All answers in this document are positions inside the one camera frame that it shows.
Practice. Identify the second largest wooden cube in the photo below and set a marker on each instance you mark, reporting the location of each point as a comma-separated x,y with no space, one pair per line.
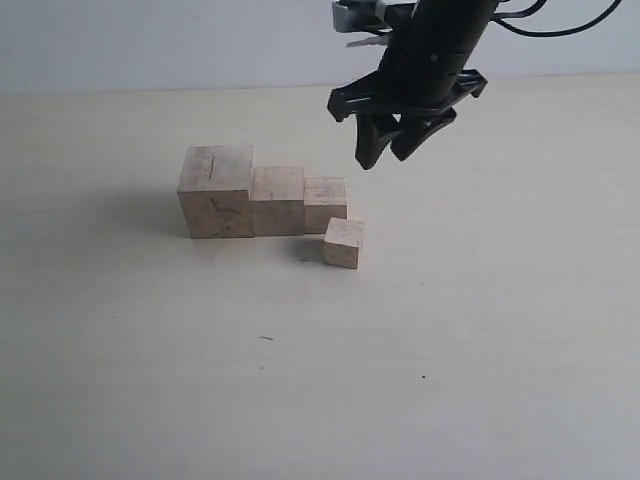
277,201

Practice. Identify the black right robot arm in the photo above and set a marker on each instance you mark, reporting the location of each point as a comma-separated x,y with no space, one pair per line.
447,15

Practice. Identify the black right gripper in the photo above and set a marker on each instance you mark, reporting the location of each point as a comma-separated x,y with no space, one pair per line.
409,96

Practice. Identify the smallest wooden cube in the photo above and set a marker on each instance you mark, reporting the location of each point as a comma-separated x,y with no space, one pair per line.
343,242

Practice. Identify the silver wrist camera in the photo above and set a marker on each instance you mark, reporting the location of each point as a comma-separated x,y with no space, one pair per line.
370,15

